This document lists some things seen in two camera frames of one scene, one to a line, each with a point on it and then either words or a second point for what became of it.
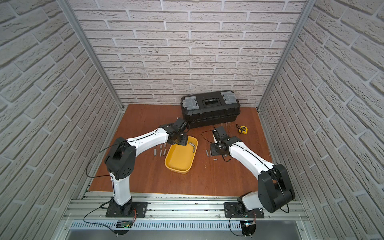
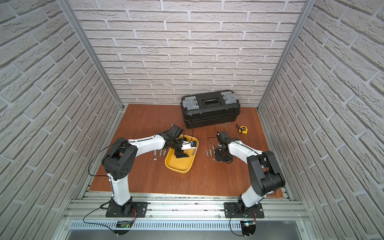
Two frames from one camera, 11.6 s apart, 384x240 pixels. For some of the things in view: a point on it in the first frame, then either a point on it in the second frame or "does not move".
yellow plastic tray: x=179 y=158 does not move
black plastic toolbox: x=210 y=109 does not move
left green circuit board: x=124 y=224 does not move
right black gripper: x=213 y=151 to x=218 y=157
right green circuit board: x=248 y=228 does not move
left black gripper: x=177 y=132 to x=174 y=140
